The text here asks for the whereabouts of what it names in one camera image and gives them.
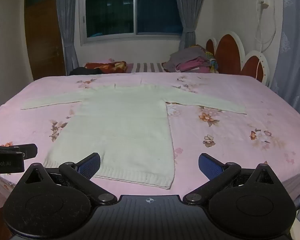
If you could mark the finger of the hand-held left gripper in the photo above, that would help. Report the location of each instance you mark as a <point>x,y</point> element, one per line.
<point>27,150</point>

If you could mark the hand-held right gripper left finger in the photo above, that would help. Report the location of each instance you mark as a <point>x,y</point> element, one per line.
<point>90,165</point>

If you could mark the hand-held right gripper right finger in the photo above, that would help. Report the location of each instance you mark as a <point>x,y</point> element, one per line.
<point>209,166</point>

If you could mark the white knitted sweater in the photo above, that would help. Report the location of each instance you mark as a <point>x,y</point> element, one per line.
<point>125,127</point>

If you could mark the pile of folded clothes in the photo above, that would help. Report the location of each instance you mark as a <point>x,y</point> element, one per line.
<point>190,60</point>

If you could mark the pink floral bedsheet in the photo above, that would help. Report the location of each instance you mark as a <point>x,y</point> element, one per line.
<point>227,135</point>

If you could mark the black cloth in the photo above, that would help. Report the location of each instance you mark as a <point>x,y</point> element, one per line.
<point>85,71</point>

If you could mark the grey striped sheet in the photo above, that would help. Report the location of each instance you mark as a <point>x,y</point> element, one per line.
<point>147,67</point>

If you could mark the brown wooden door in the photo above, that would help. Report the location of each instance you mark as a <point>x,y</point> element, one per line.
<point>45,37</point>

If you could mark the brown and white headboard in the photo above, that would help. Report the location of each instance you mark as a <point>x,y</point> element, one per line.
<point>228,52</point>

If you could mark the grey curtain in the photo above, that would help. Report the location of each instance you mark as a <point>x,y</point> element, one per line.
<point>187,17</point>
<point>66,25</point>

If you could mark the sliding glass window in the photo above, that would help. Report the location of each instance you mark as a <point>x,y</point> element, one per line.
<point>132,10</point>

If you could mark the blue patterned wall curtain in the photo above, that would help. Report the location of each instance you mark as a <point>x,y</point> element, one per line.
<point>293,55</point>

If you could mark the white wall socket with plug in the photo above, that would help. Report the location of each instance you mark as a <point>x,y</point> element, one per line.
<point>263,1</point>

